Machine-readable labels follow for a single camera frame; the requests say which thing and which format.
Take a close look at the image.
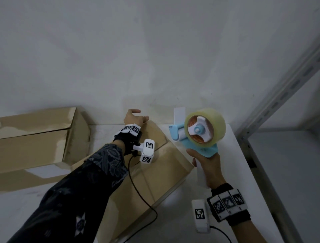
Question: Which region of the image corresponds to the person's left hand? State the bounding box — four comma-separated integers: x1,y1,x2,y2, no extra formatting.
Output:
124,109,150,127

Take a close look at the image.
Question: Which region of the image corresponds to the person's right hand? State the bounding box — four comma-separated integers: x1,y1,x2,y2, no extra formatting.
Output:
186,148,227,190

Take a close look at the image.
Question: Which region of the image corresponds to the blue white tape dispenser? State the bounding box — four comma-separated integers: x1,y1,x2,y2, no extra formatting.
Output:
169,107,218,188

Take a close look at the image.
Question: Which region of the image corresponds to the clear tape roll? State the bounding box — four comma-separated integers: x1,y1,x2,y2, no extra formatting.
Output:
184,108,227,148

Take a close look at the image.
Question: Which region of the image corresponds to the brown cardboard box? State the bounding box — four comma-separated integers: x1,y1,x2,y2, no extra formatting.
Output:
71,120,195,243
0,107,92,194

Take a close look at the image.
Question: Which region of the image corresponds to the person's left forearm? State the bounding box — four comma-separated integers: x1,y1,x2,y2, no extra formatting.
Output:
7,143,128,243

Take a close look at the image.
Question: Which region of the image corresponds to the person's right forearm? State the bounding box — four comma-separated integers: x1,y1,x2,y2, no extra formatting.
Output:
231,218,269,243

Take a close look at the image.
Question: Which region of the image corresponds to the black wristband with marker tags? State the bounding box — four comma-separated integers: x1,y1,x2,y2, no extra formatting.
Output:
206,183,251,227
114,123,142,156

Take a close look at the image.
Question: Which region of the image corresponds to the grey metal shelf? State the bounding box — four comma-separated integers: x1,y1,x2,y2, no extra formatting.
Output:
235,44,320,243

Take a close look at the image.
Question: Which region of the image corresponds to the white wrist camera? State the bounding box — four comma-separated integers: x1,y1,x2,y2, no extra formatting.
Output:
132,139,155,165
191,199,211,234

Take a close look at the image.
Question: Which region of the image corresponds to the black camera cable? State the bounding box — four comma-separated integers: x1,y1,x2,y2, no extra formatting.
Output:
117,155,158,243
209,225,233,243

